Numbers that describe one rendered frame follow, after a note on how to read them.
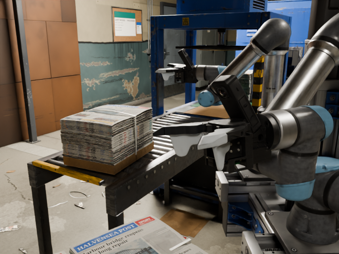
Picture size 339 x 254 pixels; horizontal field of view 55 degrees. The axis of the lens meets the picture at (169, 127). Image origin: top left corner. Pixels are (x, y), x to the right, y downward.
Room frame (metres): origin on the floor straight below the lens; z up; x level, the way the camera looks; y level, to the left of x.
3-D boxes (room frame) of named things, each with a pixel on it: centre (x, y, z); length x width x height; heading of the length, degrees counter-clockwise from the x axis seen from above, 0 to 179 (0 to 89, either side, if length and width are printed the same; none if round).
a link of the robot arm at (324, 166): (0.86, -0.44, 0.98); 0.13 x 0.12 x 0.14; 28
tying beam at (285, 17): (2.76, -0.42, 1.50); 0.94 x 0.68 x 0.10; 59
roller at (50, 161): (1.39, 0.41, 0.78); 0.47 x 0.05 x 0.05; 59
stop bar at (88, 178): (1.33, 0.46, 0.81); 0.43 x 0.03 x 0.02; 59
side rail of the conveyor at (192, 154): (1.76, -0.11, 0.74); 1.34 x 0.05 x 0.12; 149
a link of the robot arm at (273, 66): (1.49, -0.47, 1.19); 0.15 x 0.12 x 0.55; 156
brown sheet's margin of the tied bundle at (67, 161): (1.43, 0.34, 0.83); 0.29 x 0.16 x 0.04; 65
